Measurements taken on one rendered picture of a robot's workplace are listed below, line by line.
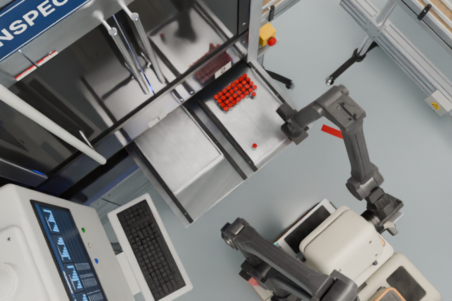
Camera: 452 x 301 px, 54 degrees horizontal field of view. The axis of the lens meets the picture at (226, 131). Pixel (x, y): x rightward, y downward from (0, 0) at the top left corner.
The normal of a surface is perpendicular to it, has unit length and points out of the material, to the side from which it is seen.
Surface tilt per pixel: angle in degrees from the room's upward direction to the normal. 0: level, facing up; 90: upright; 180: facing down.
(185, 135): 0
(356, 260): 48
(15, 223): 0
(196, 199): 0
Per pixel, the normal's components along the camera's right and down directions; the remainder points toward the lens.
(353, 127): 0.52, 0.52
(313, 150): -0.02, -0.25
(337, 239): -0.45, -0.69
